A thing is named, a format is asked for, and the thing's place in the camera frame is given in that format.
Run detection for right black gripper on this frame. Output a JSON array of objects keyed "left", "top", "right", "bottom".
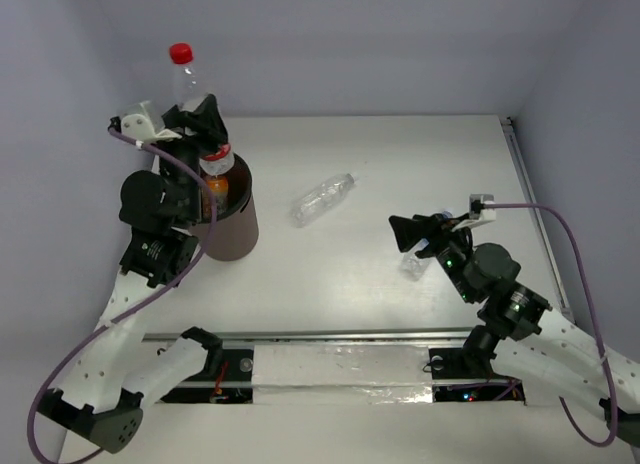
[{"left": 390, "top": 212, "right": 476, "bottom": 303}]

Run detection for clear bottle red label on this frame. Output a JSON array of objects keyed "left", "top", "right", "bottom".
[{"left": 168, "top": 42, "right": 236, "bottom": 178}]

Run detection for clear bottle blue label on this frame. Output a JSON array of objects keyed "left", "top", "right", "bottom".
[{"left": 399, "top": 210, "right": 453, "bottom": 281}]

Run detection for orange label plastic bottle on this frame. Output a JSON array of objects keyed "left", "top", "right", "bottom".
[{"left": 205, "top": 176, "right": 229, "bottom": 213}]

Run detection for clear plastic bottle white cap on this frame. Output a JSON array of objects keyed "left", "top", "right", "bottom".
[{"left": 290, "top": 173, "right": 357, "bottom": 228}]

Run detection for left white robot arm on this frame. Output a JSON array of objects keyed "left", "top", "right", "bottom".
[{"left": 27, "top": 94, "right": 228, "bottom": 463}]

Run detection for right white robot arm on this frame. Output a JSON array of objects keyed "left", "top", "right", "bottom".
[{"left": 389, "top": 201, "right": 639, "bottom": 447}]

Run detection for dark brown round bin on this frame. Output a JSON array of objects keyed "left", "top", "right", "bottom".
[{"left": 205, "top": 154, "right": 259, "bottom": 262}]

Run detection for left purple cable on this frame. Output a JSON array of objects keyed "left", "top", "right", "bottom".
[{"left": 27, "top": 131, "right": 221, "bottom": 464}]

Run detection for purple cable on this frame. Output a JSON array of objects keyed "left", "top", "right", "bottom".
[
  {"left": 479, "top": 201, "right": 621, "bottom": 448},
  {"left": 27, "top": 131, "right": 221, "bottom": 464}
]

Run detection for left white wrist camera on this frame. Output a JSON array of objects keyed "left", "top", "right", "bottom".
[{"left": 112, "top": 100, "right": 182, "bottom": 143}]

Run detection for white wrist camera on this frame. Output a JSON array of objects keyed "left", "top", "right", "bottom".
[
  {"left": 112, "top": 100, "right": 182, "bottom": 143},
  {"left": 452, "top": 194, "right": 497, "bottom": 231}
]

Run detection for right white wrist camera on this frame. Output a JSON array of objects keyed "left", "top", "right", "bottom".
[{"left": 452, "top": 194, "right": 497, "bottom": 231}]

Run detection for aluminium rail right side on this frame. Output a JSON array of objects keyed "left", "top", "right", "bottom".
[{"left": 499, "top": 117, "right": 575, "bottom": 323}]

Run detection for aluminium rail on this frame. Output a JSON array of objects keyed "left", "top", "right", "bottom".
[
  {"left": 499, "top": 117, "right": 575, "bottom": 323},
  {"left": 142, "top": 328, "right": 476, "bottom": 390}
]

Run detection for aluminium rail front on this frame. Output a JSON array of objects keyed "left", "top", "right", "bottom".
[{"left": 142, "top": 328, "right": 476, "bottom": 390}]

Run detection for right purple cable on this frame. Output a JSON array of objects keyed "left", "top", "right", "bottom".
[{"left": 479, "top": 201, "right": 621, "bottom": 448}]

